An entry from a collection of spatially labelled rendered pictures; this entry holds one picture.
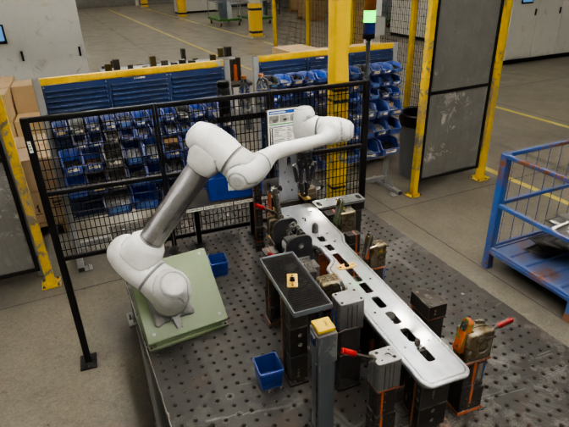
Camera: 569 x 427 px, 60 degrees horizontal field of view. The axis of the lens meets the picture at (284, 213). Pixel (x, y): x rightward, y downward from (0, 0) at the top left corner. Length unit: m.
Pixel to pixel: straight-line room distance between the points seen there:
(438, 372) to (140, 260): 1.18
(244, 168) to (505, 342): 1.35
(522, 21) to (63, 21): 9.57
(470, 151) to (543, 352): 3.56
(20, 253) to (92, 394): 1.41
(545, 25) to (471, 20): 8.57
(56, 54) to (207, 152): 6.84
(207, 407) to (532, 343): 1.38
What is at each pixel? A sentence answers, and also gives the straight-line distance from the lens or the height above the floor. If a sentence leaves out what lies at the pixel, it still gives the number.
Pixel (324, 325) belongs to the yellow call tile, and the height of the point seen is 1.16.
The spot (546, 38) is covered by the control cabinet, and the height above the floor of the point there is 0.49.
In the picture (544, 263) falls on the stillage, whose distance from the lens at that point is 4.12.
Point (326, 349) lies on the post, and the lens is 1.61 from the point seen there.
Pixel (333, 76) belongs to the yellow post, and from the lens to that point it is 3.02.
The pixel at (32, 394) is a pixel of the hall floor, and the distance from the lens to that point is 3.36.
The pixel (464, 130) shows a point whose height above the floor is 0.60.
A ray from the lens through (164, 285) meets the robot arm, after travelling 2.02.
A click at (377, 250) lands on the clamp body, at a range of 2.24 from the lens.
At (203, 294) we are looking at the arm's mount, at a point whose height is 0.84.
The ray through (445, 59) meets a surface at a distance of 5.06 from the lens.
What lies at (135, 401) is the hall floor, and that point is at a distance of 3.09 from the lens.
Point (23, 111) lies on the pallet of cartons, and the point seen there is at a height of 0.77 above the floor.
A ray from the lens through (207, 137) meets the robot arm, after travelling 1.84.
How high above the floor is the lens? 2.16
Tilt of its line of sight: 27 degrees down
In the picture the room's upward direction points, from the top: 2 degrees counter-clockwise
